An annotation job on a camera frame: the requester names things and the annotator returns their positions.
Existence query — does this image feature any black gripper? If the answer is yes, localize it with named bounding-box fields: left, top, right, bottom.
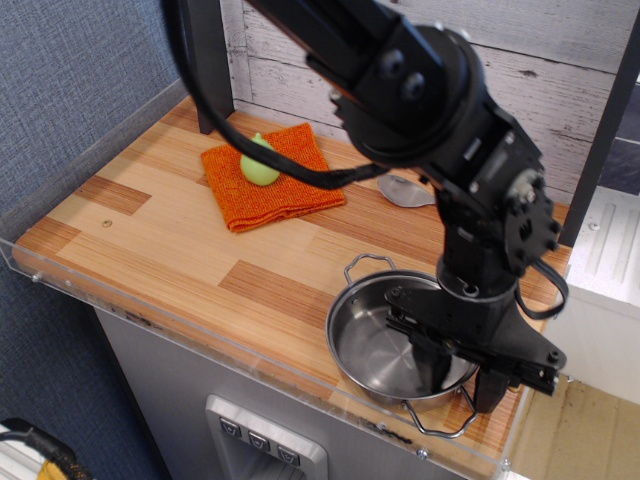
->
left=385, top=286, right=567, bottom=414

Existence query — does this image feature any silver pot with handles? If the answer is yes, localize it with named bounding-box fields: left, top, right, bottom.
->
left=326, top=253, right=478, bottom=439

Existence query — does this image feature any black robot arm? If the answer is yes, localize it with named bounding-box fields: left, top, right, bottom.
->
left=255, top=1, right=568, bottom=413

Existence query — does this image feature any clear acrylic table guard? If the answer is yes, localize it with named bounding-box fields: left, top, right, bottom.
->
left=0, top=71, right=572, bottom=480

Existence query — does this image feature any white appliance at right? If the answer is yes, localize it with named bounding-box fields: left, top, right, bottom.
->
left=545, top=187, right=639, bottom=403

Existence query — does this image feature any grey cabinet with buttons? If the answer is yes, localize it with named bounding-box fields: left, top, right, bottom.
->
left=98, top=312, right=457, bottom=479

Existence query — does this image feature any orange knitted cloth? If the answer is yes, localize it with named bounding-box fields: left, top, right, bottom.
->
left=201, top=123, right=346, bottom=233

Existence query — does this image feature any green plastic pear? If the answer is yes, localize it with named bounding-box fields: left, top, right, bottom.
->
left=240, top=155, right=280, bottom=187

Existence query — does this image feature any yellow object bottom left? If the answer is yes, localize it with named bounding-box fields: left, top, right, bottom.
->
left=36, top=459, right=75, bottom=480

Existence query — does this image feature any spoon with red handle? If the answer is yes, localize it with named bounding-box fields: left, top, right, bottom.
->
left=377, top=174, right=436, bottom=208

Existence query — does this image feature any black sleeved cable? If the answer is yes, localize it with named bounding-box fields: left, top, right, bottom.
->
left=160, top=0, right=396, bottom=190

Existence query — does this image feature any dark right vertical post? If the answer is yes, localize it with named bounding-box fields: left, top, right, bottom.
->
left=559, top=12, right=639, bottom=247

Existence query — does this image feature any dark vertical post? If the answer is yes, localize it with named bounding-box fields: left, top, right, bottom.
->
left=180, top=0, right=235, bottom=118
left=559, top=12, right=639, bottom=247

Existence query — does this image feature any dark left vertical post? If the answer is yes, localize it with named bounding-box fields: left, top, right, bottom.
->
left=180, top=0, right=235, bottom=118

